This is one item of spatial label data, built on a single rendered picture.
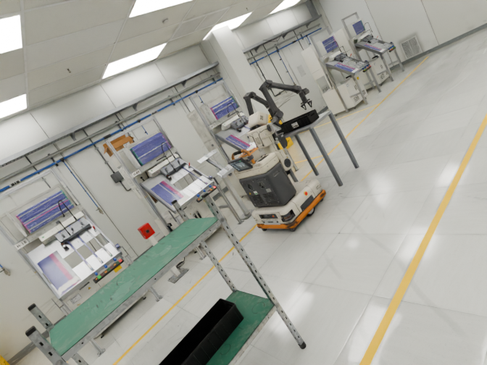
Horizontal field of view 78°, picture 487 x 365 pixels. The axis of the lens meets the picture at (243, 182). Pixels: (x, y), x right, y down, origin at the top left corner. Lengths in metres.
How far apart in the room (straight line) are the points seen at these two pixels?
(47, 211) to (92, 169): 1.82
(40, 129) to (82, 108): 0.74
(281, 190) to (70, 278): 2.33
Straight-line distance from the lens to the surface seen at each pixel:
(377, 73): 8.63
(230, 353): 1.77
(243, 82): 6.81
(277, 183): 3.08
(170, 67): 6.70
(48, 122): 5.74
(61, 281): 3.66
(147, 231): 3.79
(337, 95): 7.55
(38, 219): 3.98
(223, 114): 4.98
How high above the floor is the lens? 1.38
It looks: 13 degrees down
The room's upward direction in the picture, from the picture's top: 31 degrees counter-clockwise
